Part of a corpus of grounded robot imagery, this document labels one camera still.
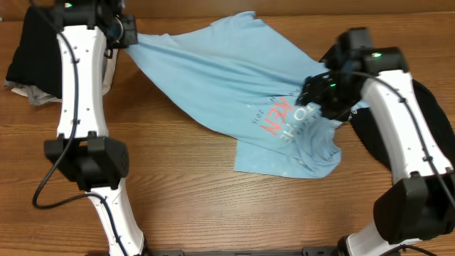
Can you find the light blue printed t-shirt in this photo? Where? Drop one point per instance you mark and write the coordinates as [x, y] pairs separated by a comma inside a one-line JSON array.
[[241, 78]]

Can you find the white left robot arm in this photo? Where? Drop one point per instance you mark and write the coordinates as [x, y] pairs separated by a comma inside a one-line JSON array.
[[88, 32]]

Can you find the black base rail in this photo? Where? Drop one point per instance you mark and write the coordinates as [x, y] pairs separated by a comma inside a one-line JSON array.
[[305, 251]]

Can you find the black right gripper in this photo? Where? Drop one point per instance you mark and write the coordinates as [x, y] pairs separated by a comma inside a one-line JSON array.
[[311, 92]]

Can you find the grey folded garment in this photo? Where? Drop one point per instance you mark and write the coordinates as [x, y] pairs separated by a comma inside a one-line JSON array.
[[35, 95]]

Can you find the black folded garment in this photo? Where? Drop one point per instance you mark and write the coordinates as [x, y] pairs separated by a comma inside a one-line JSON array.
[[37, 59]]

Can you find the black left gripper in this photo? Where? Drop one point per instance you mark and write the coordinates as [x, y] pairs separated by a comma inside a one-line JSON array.
[[131, 35]]

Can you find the black garment on right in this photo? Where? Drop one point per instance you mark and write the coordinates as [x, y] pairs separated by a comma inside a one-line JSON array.
[[439, 125]]

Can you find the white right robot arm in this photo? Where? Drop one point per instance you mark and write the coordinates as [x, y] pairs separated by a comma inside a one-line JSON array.
[[420, 203]]

